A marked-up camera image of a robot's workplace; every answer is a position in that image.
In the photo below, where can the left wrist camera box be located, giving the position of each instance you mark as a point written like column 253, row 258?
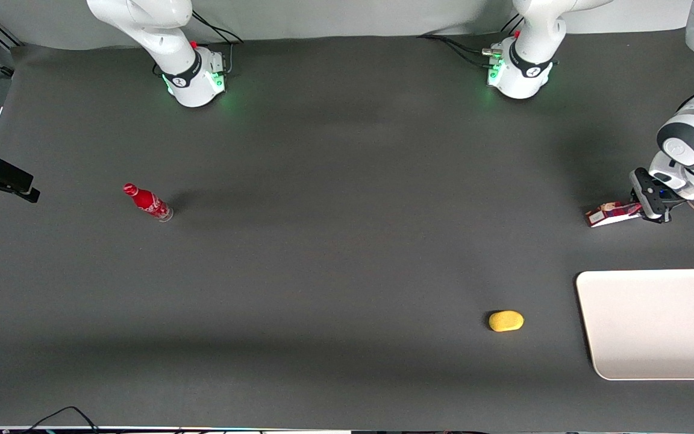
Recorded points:
column 647, row 191

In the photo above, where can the red soda bottle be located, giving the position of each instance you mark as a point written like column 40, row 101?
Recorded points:
column 147, row 202

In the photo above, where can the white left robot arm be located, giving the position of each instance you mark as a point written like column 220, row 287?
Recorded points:
column 528, row 69

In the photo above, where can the light grey backdrop sheet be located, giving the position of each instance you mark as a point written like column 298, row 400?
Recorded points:
column 323, row 18

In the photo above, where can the white rectangular tray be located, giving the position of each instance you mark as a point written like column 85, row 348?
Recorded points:
column 654, row 325

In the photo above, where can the red cookie box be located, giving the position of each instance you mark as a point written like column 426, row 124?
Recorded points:
column 612, row 214

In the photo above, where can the dark grey table mat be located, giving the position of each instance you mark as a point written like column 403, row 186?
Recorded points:
column 347, row 241

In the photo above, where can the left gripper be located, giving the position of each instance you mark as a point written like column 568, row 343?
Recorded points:
column 652, row 211

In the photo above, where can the yellow oval sponge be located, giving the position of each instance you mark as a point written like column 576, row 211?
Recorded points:
column 506, row 321

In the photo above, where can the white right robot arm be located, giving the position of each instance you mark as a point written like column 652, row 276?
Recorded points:
column 187, row 72

